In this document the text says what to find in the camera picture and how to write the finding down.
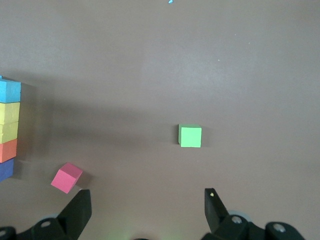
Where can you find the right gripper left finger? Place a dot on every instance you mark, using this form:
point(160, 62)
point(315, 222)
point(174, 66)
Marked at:
point(72, 217)

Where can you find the brown paper table cover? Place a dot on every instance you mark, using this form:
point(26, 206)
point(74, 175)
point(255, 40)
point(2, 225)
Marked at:
point(160, 75)

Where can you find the yellow foam cube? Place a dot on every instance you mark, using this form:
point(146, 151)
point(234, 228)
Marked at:
point(9, 112)
point(8, 132)

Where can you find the purple foam cube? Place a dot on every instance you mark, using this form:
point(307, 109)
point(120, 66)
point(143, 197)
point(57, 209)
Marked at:
point(6, 170)

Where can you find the red foam cube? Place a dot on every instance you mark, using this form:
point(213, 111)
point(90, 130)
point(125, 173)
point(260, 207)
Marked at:
point(66, 178)

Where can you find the orange foam cube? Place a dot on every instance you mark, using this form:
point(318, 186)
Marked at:
point(8, 150)

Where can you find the green foam cube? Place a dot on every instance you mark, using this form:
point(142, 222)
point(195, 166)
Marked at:
point(190, 136)

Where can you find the blue foam cube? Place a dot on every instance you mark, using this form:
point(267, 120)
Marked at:
point(9, 91)

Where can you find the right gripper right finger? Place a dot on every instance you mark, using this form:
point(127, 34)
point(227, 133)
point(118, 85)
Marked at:
point(230, 222)

